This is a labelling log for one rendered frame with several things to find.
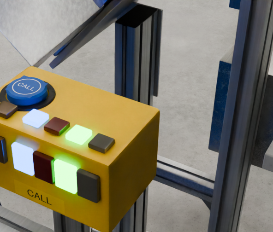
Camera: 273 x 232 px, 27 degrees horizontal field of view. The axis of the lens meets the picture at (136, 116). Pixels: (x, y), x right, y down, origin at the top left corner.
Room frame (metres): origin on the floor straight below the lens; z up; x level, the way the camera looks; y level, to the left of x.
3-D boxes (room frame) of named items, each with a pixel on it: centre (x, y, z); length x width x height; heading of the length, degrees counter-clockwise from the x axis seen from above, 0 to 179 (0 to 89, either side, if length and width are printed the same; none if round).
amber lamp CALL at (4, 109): (0.44, 0.12, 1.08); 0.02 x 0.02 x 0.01; 62
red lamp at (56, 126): (0.42, 0.07, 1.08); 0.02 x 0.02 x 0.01; 62
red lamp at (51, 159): (0.40, 0.08, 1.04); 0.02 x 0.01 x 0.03; 62
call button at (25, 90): (0.47, 0.11, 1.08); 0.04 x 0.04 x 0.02
